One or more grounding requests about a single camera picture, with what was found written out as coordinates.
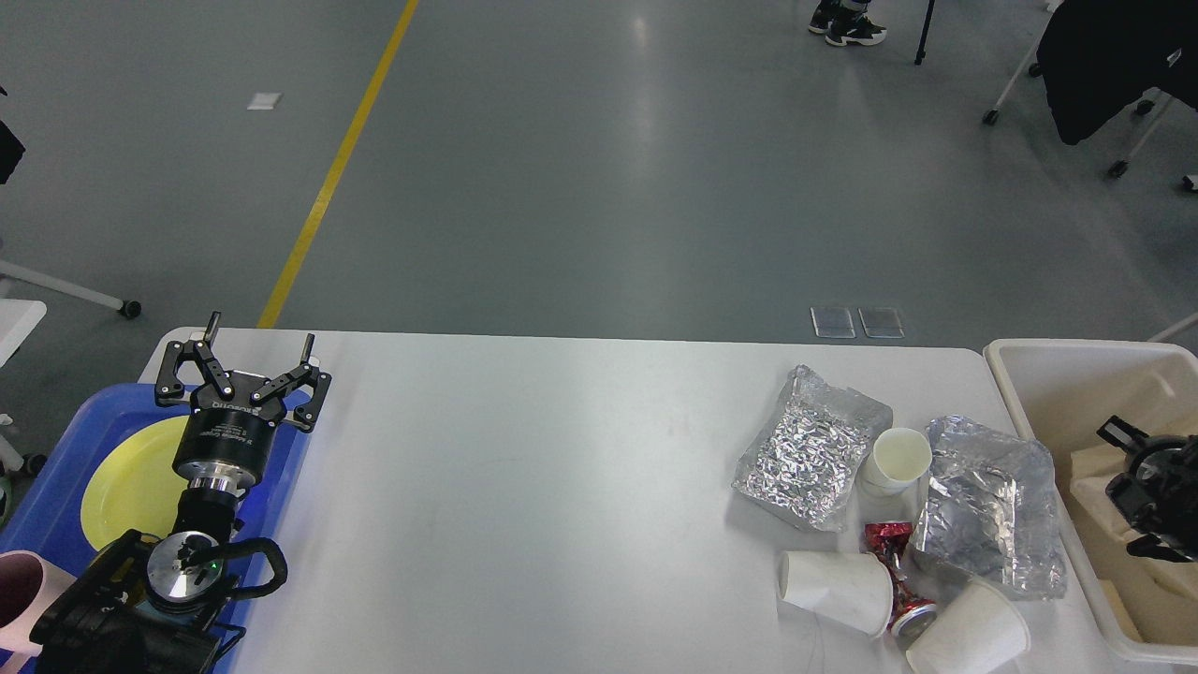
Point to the beige plastic bin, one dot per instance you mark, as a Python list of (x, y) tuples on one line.
[(1060, 392)]

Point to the white side table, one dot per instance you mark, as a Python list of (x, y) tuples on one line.
[(19, 318)]

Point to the black jacket on chair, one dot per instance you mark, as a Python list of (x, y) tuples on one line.
[(1096, 58)]

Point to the white paper cup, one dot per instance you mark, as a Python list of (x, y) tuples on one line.
[(853, 589), (979, 632)]

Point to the brown paper bag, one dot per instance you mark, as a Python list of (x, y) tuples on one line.
[(1145, 608)]

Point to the silver foil bag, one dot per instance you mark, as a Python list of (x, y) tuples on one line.
[(803, 465)]

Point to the red snack wrapper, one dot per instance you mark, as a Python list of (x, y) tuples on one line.
[(889, 540)]

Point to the left floor plate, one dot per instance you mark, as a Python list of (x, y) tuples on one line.
[(833, 322)]

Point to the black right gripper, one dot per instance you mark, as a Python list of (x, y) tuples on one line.
[(1155, 493)]

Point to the small white cup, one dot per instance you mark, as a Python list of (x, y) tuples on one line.
[(898, 459)]

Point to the black tripod leg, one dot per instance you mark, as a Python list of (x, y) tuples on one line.
[(922, 45)]

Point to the pink mug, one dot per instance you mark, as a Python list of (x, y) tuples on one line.
[(29, 586)]

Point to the teal mug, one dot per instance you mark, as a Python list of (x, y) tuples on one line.
[(187, 577)]

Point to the floor plate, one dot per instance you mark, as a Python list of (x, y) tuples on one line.
[(882, 323), (833, 322)]

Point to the yellow plastic plate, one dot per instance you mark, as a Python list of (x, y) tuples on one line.
[(135, 486)]

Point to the person in black sneakers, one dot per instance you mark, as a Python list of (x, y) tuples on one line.
[(842, 23)]

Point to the right floor plate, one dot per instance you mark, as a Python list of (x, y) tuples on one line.
[(882, 323)]

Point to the red soda can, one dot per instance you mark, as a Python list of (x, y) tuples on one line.
[(912, 615)]

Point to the clear plastic wrap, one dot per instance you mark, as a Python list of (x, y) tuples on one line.
[(992, 510)]

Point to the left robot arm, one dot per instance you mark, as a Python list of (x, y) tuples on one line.
[(79, 634)]

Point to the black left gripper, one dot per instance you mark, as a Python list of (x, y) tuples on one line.
[(229, 435)]

